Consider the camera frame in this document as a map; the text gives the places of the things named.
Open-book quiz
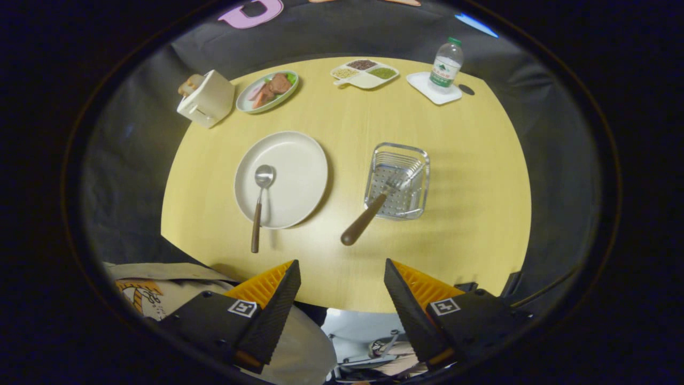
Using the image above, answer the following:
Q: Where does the wooden handled metal fork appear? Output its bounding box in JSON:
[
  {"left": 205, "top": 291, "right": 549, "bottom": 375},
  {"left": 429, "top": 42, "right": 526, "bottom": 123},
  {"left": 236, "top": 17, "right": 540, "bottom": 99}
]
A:
[{"left": 340, "top": 170, "right": 412, "bottom": 247}]

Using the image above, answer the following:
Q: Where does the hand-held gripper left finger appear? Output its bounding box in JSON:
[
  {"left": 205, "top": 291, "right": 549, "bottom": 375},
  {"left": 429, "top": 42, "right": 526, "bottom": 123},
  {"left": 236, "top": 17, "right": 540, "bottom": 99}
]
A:
[{"left": 159, "top": 260, "right": 301, "bottom": 375}]

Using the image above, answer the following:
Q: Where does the white toaster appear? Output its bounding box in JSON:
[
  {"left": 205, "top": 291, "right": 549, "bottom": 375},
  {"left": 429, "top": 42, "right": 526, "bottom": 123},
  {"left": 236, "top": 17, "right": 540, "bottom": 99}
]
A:
[{"left": 176, "top": 70, "right": 236, "bottom": 129}]

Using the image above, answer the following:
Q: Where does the white round plate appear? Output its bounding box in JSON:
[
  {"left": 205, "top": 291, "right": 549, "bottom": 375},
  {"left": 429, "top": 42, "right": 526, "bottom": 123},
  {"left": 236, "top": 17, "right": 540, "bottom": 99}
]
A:
[{"left": 234, "top": 131, "right": 329, "bottom": 230}]

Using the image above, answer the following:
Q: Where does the wooden handled metal spoon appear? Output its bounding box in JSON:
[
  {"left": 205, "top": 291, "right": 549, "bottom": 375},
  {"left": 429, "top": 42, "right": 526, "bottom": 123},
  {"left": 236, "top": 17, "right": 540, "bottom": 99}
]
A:
[{"left": 251, "top": 164, "right": 276, "bottom": 254}]

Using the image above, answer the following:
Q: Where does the black cable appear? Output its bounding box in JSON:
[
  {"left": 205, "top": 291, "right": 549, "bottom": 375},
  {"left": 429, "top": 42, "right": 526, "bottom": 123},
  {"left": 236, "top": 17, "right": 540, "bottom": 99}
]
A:
[{"left": 510, "top": 262, "right": 580, "bottom": 310}]

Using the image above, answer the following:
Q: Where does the white square coaster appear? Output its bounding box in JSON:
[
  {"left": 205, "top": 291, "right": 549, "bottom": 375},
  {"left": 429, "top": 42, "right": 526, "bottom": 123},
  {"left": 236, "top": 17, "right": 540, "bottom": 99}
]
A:
[{"left": 406, "top": 72, "right": 463, "bottom": 105}]

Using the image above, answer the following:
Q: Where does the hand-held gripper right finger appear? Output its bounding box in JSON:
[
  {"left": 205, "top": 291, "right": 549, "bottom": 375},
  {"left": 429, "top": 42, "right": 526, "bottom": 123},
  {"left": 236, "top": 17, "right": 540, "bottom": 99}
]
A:
[{"left": 384, "top": 259, "right": 535, "bottom": 369}]

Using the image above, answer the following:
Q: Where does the clear glass square container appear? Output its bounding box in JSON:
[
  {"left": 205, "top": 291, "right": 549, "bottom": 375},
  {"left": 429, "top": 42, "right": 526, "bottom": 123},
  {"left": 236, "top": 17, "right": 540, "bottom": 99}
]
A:
[{"left": 364, "top": 142, "right": 431, "bottom": 221}]

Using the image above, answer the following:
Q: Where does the green rimmed food plate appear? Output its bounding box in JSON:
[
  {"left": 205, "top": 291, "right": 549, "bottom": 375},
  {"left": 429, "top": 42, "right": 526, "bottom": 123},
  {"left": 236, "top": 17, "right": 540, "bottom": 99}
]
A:
[{"left": 236, "top": 70, "right": 300, "bottom": 114}]

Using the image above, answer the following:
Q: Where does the white divided grain dish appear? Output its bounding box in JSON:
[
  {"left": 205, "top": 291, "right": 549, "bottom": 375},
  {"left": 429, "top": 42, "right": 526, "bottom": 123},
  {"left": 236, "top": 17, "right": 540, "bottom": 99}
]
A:
[{"left": 330, "top": 59, "right": 400, "bottom": 90}]

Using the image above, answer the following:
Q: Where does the clear plastic water bottle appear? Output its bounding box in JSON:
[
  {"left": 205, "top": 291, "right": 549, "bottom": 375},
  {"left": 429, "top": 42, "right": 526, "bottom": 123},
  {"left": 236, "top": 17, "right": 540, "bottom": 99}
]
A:
[{"left": 427, "top": 36, "right": 464, "bottom": 89}]

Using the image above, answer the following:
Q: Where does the pink ham slice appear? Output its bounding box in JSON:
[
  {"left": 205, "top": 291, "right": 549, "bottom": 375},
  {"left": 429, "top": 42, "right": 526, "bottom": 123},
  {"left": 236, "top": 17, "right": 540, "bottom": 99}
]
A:
[{"left": 248, "top": 83, "right": 276, "bottom": 109}]

